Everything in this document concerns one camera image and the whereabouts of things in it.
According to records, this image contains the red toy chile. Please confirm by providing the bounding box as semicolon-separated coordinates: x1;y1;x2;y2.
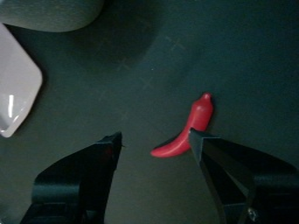
149;92;215;159

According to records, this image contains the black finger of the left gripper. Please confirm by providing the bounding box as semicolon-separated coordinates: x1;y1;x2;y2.
0;0;107;33

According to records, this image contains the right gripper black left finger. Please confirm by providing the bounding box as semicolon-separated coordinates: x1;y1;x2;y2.
17;130;124;224

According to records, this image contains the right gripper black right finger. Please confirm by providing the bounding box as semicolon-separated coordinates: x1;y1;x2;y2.
188;128;299;224

